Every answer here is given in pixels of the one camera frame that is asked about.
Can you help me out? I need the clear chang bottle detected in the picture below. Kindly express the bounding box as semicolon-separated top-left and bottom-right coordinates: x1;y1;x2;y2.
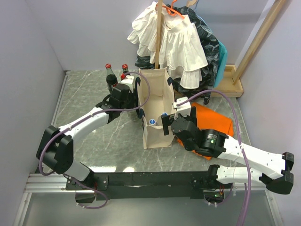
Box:
127;110;139;121

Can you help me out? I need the coca-cola glass bottle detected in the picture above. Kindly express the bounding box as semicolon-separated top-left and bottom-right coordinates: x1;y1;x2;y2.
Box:
105;64;118;93
122;64;129;73

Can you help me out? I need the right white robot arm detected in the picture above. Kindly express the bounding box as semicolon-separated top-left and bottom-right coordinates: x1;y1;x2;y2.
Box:
161;107;294;195

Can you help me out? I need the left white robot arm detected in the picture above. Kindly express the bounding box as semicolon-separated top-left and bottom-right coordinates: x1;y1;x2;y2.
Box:
36;83;137;189

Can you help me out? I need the beige canvas tote bag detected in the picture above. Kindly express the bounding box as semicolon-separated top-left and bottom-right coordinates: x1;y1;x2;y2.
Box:
137;68;175;149

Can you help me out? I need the folded orange cloth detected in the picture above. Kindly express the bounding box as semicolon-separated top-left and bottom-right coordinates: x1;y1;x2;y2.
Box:
177;102;234;160

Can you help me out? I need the wooden clothes rack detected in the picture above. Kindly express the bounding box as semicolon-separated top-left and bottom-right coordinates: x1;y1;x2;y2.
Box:
154;0;293;98

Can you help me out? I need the white pleated garment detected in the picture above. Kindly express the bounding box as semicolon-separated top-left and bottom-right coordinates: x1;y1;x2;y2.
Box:
127;2;208;89

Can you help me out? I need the teal blue garment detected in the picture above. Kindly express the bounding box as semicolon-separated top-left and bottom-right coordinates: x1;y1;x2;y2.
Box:
214;41;228;87

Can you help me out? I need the dark shark print garment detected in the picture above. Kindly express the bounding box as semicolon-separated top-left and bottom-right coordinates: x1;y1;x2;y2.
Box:
135;6;220;97

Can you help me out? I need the orange clothes hanger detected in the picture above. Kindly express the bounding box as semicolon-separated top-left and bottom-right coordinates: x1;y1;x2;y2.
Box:
162;0;185;19

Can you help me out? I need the wooden clothes hanger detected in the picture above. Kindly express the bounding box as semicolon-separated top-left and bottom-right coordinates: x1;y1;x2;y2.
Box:
186;0;198;7

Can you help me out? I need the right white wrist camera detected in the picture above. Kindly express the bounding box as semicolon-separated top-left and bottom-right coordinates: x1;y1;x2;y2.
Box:
173;97;191;119

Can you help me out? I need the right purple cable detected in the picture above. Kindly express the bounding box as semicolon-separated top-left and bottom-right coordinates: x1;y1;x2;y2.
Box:
176;89;252;226

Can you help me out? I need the purple cable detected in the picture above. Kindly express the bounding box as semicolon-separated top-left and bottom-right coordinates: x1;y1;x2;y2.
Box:
176;89;252;226
38;71;151;210

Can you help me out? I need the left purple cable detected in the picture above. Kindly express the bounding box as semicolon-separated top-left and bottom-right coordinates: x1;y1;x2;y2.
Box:
38;71;151;210

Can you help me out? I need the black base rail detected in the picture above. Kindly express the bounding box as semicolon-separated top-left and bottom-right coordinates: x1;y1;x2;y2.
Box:
64;170;236;204

